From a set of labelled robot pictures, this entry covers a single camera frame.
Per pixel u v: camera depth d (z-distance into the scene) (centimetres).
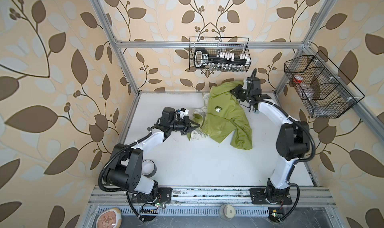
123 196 76
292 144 50
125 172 44
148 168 83
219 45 90
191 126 78
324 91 74
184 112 82
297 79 81
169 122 70
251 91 72
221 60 83
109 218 67
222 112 91
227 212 61
